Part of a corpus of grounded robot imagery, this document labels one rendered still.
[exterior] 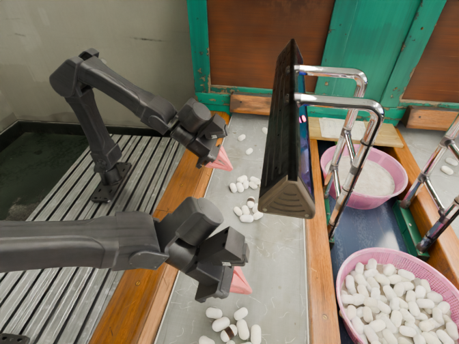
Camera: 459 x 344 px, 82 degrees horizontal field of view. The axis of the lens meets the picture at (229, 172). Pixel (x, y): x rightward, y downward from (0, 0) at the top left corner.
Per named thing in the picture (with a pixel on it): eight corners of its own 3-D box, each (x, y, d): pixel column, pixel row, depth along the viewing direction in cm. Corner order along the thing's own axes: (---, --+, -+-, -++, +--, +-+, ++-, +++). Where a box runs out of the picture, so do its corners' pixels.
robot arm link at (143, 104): (180, 104, 74) (76, 36, 68) (167, 121, 67) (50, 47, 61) (164, 134, 82) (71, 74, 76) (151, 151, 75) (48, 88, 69)
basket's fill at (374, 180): (324, 205, 86) (328, 193, 83) (319, 162, 103) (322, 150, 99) (397, 215, 83) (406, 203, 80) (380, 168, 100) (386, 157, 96)
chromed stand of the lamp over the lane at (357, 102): (263, 241, 77) (285, 97, 48) (268, 192, 92) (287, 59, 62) (331, 250, 75) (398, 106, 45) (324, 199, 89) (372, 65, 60)
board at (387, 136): (309, 138, 100) (309, 136, 99) (307, 119, 111) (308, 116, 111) (402, 148, 96) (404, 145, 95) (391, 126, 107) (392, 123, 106)
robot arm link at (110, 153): (124, 159, 92) (85, 63, 71) (113, 171, 87) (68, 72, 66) (108, 157, 93) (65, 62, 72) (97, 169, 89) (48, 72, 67)
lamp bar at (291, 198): (256, 213, 38) (260, 177, 33) (276, 62, 84) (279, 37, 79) (313, 222, 37) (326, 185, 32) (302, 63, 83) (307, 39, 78)
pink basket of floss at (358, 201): (361, 231, 80) (372, 210, 74) (299, 179, 97) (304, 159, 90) (412, 196, 90) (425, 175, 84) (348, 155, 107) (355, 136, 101)
